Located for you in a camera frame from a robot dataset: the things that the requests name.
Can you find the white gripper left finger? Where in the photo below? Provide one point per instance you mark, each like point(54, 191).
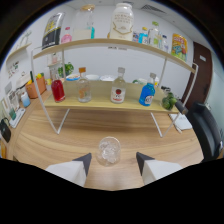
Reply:
point(71, 170)

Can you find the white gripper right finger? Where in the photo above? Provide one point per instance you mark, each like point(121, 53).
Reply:
point(160, 169)

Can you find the blue liquid bottle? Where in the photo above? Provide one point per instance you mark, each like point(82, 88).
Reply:
point(147, 95)

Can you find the orange-cap clear bottle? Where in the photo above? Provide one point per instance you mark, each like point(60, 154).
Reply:
point(84, 90)

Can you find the green glass cup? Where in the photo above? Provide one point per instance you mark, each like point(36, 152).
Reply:
point(12, 114)

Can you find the clear glass with ice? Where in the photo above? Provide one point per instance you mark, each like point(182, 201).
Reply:
point(108, 151)

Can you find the black chair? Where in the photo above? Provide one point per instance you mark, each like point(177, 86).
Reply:
point(203, 130)

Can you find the black cylindrical tool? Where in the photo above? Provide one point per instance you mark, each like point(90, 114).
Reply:
point(181, 107)

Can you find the bunch of green limes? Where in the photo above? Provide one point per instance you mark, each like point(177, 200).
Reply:
point(168, 101)

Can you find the white scale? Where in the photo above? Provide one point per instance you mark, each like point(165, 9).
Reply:
point(17, 118)

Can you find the two-tier wooden shelf rack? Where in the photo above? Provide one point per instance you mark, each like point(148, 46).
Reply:
point(100, 96)

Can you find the red liquid glass bottle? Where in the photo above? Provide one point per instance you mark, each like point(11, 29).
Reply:
point(58, 91)

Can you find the clear bottle red label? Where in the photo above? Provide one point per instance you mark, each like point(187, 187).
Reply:
point(118, 91)

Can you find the green potted plant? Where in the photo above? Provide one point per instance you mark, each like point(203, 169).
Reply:
point(68, 69)

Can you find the brown door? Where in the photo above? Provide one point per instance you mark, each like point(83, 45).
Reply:
point(200, 76)

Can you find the yellow snack bag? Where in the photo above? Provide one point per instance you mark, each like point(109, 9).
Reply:
point(179, 47)

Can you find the small clear bottle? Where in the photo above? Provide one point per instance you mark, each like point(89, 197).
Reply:
point(164, 44)

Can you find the small pink bottle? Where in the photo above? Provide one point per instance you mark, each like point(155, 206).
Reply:
point(66, 37)

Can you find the green-cap clear bottle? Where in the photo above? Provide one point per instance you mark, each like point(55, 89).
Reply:
point(153, 36)

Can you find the small blue box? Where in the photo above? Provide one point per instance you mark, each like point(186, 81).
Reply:
point(135, 37)

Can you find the small teal bottle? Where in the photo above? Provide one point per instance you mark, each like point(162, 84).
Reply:
point(92, 32)

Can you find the black and yellow bag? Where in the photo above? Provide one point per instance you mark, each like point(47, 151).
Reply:
point(52, 31)

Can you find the large white bottle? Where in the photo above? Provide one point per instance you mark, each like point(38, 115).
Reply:
point(121, 23)

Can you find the ceiling air vent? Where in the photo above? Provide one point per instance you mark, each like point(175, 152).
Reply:
point(152, 8)

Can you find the wooden wall shelf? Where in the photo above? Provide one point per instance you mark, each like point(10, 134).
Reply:
point(18, 50)

